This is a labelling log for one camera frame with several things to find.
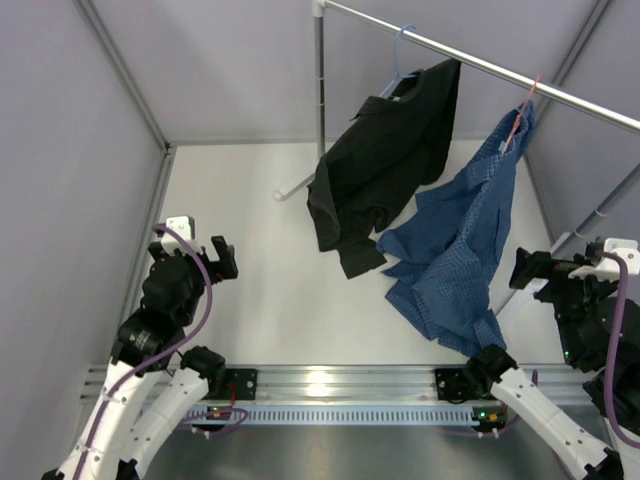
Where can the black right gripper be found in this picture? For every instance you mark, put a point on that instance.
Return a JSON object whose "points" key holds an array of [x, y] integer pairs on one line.
{"points": [[560, 272]]}

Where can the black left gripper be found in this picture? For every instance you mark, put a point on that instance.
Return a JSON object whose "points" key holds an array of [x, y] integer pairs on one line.
{"points": [[227, 268]]}

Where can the blue checked shirt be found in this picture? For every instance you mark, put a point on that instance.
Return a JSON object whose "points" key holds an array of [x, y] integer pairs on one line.
{"points": [[449, 251]]}

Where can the pink wire hanger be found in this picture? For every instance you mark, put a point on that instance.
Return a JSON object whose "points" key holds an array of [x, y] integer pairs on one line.
{"points": [[517, 121]]}

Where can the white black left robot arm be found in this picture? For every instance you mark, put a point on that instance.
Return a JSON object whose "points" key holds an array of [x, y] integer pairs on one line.
{"points": [[123, 433]]}

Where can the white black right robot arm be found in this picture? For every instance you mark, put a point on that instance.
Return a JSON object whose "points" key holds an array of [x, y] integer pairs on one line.
{"points": [[589, 415]]}

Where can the black pinstriped shirt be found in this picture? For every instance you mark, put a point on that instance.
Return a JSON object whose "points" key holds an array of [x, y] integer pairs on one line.
{"points": [[394, 145]]}

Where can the white left rack foot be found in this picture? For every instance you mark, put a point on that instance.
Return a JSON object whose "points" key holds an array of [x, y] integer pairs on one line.
{"points": [[283, 193]]}

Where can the silver right rack pole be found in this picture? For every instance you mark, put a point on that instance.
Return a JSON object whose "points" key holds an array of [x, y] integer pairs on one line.
{"points": [[599, 213]]}

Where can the silver rack pole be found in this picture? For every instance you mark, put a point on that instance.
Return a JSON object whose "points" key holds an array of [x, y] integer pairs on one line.
{"points": [[599, 213], [318, 10]]}

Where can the silver clothes rack top bar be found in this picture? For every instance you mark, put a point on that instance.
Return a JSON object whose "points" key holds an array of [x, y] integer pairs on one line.
{"points": [[547, 91]]}

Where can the silver left rack pole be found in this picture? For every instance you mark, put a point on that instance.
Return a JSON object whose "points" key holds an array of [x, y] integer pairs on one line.
{"points": [[318, 10]]}

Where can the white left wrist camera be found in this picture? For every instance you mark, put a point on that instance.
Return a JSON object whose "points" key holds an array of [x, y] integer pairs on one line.
{"points": [[183, 226]]}

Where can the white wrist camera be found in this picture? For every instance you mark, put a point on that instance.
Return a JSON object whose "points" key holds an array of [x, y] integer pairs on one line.
{"points": [[602, 260], [183, 226]]}

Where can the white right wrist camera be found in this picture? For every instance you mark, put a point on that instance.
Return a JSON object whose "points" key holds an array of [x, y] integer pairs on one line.
{"points": [[602, 260]]}

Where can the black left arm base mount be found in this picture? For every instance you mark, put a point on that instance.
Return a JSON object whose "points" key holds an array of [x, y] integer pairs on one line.
{"points": [[239, 384]]}

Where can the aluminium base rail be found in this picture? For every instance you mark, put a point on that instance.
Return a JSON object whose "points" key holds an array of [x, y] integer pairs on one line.
{"points": [[406, 384]]}

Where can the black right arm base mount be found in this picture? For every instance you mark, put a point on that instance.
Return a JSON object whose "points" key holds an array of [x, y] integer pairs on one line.
{"points": [[458, 385]]}

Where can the grey slotted cable duct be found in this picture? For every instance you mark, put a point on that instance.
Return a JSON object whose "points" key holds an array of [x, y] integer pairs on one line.
{"points": [[407, 415]]}

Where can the blue wire hanger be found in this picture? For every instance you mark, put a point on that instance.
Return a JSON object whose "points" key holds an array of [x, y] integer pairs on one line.
{"points": [[398, 74]]}

